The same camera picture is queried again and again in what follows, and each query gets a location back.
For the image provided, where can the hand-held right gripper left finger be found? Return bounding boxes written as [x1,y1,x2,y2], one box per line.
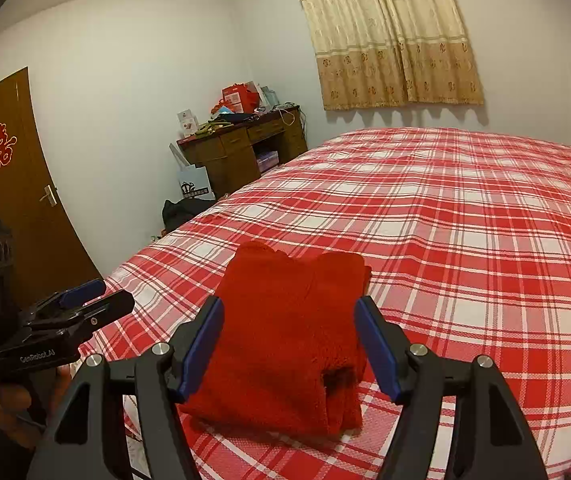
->
[28,296,225,480]

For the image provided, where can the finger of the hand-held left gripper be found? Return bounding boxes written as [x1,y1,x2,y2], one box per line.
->
[30,279,107,318]
[32,291,136,334]

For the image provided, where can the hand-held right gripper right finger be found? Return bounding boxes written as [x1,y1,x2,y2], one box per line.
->
[354,296,549,480]

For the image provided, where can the red embroidered knit sweater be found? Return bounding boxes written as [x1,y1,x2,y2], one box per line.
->
[178,240,372,437]

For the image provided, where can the person's left hand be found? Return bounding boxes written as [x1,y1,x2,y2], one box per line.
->
[0,364,73,428]

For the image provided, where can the brown wooden door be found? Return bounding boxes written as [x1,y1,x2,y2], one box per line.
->
[0,66,103,326]

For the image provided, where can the black bag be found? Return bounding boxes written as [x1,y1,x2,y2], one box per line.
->
[161,199,216,231]

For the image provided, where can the red plaid bed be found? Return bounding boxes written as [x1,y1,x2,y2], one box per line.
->
[82,127,571,480]

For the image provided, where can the white printed paper bag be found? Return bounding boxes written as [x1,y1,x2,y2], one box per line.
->
[169,142,216,202]

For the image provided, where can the brown wooden desk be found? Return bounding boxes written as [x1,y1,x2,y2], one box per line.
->
[176,105,309,200]

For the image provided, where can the white card box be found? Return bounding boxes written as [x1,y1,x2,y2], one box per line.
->
[176,108,200,136]

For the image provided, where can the pale storage box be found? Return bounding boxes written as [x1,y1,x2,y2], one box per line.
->
[256,150,280,173]

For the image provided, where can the green bundle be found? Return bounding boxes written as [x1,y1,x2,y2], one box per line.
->
[192,119,233,137]

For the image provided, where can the red gift box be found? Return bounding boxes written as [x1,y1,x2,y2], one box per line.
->
[222,83,258,113]

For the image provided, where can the beige window curtain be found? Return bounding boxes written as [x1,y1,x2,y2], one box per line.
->
[289,0,485,111]

